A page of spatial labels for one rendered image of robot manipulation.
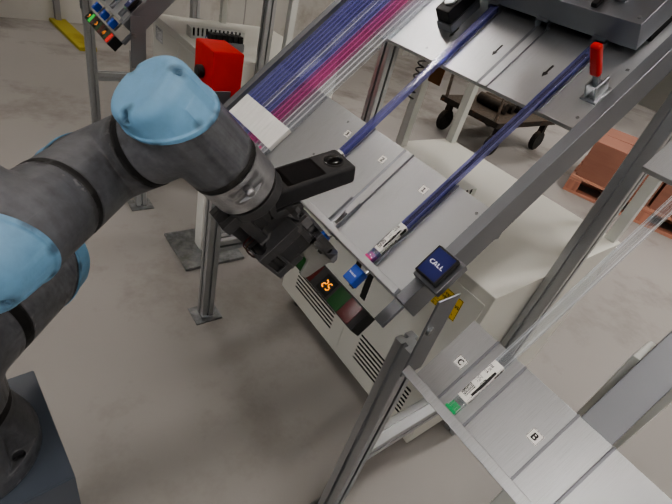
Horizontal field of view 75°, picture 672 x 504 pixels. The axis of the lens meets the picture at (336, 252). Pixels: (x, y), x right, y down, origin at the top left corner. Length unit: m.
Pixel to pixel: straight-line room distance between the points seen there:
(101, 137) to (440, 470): 1.23
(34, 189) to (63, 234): 0.04
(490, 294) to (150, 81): 0.76
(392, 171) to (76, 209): 0.55
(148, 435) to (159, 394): 0.12
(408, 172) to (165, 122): 0.50
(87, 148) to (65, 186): 0.06
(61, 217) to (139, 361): 1.10
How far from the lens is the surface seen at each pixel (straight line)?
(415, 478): 1.37
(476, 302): 0.98
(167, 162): 0.41
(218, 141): 0.40
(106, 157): 0.43
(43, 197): 0.38
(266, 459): 1.28
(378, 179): 0.80
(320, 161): 0.54
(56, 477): 0.66
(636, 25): 0.86
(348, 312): 0.71
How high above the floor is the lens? 1.13
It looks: 35 degrees down
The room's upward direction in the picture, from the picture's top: 17 degrees clockwise
